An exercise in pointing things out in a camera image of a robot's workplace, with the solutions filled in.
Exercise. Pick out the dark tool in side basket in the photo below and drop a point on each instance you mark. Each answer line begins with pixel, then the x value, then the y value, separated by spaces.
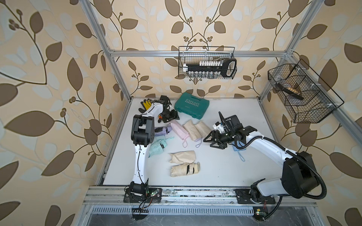
pixel 288 92

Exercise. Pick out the beige sleeved umbrella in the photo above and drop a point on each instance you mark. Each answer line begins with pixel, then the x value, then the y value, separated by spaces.
pixel 203 129
pixel 194 134

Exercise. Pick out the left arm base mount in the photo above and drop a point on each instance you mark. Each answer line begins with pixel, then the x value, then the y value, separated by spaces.
pixel 137 193

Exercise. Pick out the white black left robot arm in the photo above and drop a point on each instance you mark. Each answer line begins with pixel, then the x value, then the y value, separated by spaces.
pixel 153 120

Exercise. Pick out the lilac umbrella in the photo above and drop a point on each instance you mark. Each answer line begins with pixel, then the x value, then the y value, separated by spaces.
pixel 162 131

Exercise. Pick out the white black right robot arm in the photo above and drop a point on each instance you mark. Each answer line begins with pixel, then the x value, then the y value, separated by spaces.
pixel 299 177

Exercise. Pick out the black rear wire basket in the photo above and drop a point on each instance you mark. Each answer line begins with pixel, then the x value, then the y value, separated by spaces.
pixel 195 54

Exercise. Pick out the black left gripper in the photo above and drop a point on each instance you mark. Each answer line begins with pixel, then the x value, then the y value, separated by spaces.
pixel 174 116

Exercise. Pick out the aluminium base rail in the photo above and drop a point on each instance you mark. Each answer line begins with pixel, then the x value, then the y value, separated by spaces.
pixel 173 195

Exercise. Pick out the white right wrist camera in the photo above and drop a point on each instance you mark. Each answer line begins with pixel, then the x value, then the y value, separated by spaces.
pixel 219 127

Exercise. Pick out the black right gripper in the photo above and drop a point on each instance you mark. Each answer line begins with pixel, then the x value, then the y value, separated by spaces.
pixel 214 133

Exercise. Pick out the black side wire basket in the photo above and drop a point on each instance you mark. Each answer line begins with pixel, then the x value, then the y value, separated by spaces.
pixel 320 100

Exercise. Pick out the cream umbrella sleeve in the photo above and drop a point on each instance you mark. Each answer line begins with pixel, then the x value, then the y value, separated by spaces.
pixel 183 157

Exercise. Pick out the yellow black work glove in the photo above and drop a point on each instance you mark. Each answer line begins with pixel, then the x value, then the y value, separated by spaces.
pixel 146 105

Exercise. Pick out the green plastic tool case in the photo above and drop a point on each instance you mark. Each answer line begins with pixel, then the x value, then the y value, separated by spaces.
pixel 192 106

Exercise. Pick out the pink sleeved umbrella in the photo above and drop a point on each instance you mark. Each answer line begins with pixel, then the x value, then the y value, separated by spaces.
pixel 180 132

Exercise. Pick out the mint green umbrella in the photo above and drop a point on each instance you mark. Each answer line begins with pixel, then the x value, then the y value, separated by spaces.
pixel 157 147

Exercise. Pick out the cream bare umbrella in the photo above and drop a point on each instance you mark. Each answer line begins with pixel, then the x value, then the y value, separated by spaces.
pixel 185 169

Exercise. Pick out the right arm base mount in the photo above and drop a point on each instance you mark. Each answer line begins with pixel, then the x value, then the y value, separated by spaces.
pixel 252 195

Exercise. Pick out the black socket bit holder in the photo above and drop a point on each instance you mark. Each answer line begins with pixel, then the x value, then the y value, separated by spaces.
pixel 223 69

